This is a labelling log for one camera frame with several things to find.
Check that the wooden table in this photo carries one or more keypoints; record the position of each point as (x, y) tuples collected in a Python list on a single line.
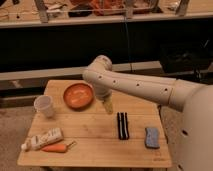
[(96, 134)]

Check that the white tube bottle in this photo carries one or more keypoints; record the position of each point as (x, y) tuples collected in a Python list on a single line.
[(38, 141)]

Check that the orange toy carrot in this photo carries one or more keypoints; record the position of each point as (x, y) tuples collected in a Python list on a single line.
[(58, 148)]

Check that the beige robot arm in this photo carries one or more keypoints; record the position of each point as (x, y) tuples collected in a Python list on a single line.
[(194, 100)]

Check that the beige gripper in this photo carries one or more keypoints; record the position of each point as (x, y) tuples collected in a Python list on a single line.
[(102, 93)]

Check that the white plastic cup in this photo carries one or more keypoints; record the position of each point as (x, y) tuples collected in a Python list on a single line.
[(44, 105)]

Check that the long wooden shelf beam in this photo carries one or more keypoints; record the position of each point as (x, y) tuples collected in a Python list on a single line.
[(38, 78)]

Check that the orange bowl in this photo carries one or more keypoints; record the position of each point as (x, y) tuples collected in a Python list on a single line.
[(78, 96)]

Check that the blue sponge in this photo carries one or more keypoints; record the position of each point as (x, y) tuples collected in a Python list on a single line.
[(152, 138)]

